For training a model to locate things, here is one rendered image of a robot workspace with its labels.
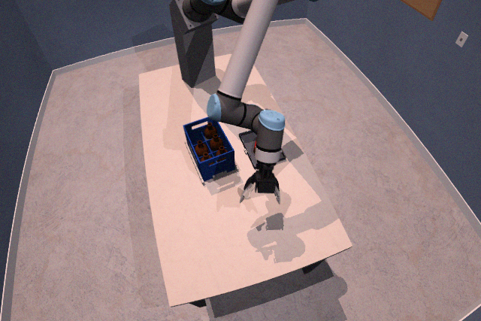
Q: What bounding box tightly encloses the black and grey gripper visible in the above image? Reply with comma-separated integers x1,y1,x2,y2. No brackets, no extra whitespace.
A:
240,160,280,204

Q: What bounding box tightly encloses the grey metal rail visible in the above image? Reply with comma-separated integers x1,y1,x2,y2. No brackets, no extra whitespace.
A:
185,140,247,185

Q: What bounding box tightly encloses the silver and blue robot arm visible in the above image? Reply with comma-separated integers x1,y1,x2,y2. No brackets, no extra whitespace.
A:
182,0,294,163

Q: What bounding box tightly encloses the dark blue plastic crate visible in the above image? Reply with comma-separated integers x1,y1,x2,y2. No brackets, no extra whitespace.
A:
185,120,235,181

